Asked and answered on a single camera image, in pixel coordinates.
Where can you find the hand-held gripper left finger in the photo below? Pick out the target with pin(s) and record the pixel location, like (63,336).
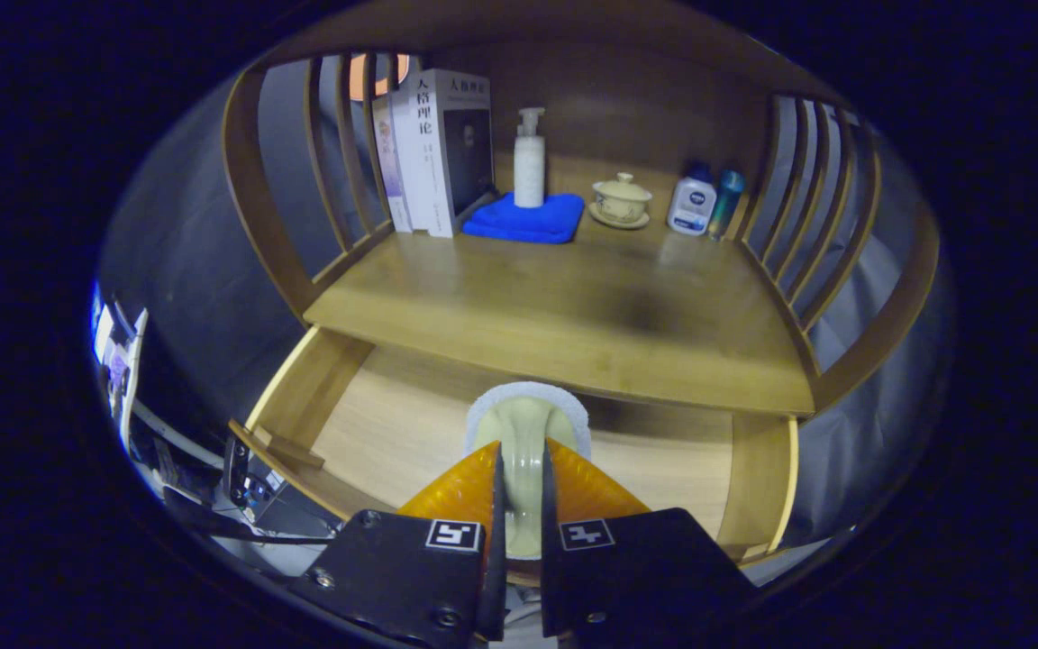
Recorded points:
(495,541)

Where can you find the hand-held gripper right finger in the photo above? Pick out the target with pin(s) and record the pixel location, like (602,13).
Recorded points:
(550,559)

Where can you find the wooden drawer with black knob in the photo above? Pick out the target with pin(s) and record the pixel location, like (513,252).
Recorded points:
(393,433)

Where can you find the wooden countertop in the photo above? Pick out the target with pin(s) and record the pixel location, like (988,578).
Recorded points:
(573,315)

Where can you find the black controller box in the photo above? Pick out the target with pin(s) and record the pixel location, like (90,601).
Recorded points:
(244,478)

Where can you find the blue folded cloth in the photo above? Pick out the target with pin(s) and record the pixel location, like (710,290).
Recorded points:
(528,223)

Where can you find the beige lidded teacup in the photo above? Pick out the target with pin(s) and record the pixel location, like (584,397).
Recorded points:
(620,200)

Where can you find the white pump bottle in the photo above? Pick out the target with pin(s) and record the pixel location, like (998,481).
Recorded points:
(529,171)

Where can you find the white lotion bottle blue cap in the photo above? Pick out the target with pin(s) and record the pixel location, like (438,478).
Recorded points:
(691,205)

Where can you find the thick white book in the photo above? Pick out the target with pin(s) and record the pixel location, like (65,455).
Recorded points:
(424,162)

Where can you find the thin lilac book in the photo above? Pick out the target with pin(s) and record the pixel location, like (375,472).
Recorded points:
(390,162)

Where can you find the slim teal bottle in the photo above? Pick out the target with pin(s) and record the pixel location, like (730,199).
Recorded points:
(724,203)

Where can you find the white stand shelf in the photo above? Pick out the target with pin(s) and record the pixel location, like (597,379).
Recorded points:
(136,361)

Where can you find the computer monitor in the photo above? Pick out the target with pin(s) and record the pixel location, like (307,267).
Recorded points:
(113,365)

